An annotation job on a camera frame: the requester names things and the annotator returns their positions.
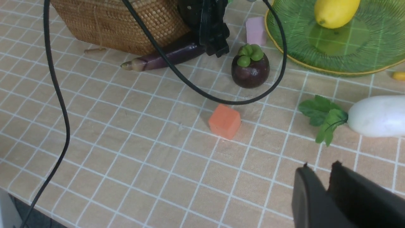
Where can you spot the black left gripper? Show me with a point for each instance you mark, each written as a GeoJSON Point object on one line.
{"type": "Point", "coordinates": [206, 19]}

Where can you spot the yellow toy lemon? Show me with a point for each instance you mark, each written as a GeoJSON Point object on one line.
{"type": "Point", "coordinates": [332, 14]}

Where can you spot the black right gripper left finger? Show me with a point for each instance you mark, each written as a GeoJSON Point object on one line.
{"type": "Point", "coordinates": [312, 206]}

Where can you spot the woven wicker basket green lining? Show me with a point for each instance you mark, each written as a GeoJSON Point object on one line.
{"type": "Point", "coordinates": [108, 23]}

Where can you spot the purple toy eggplant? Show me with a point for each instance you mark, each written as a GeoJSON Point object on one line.
{"type": "Point", "coordinates": [179, 51]}

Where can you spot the dark purple toy mangosteen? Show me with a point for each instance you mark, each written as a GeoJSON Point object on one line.
{"type": "Point", "coordinates": [250, 67]}

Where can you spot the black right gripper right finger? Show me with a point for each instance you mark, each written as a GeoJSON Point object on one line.
{"type": "Point", "coordinates": [363, 202]}

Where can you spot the pink foam cube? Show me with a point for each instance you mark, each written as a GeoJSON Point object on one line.
{"type": "Point", "coordinates": [255, 31]}

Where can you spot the orange foam cube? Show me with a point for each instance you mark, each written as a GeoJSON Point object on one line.
{"type": "Point", "coordinates": [224, 122]}

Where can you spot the green glass leaf plate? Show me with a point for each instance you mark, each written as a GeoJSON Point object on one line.
{"type": "Point", "coordinates": [371, 42]}

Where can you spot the yellow toy banana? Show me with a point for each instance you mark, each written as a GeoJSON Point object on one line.
{"type": "Point", "coordinates": [399, 75]}

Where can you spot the white toy radish green leaves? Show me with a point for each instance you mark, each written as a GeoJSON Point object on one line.
{"type": "Point", "coordinates": [377, 116]}

